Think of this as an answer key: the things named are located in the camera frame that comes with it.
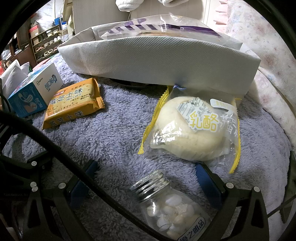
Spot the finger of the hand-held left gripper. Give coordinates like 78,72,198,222
0,152,53,186

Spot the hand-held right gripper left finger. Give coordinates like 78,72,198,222
23,160,98,241

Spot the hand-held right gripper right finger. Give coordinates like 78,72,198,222
195,163,270,241

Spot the glass jar with metal lid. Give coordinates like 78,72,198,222
129,170,210,240

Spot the bun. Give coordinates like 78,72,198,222
138,85,242,174

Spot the blue cartoon print box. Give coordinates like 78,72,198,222
8,62,64,118

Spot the orange biscuit packet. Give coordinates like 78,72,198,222
42,77,105,130

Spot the white fabric storage basket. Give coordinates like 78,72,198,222
57,24,262,94

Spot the purple fluffy blanket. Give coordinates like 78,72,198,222
2,53,292,241

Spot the white pillow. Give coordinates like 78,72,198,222
0,59,30,93

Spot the brown wooden cabinet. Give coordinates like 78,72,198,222
14,30,37,67

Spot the shoe rack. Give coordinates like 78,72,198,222
30,24,63,62

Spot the white shelf unit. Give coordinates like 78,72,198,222
62,0,75,35

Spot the floral quilt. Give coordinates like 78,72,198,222
208,0,296,149

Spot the purple striped bread package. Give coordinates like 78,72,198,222
96,14,243,50

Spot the white fluffy cloth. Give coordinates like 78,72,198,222
115,0,145,11
158,0,183,6

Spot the black cable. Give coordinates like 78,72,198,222
0,111,167,241

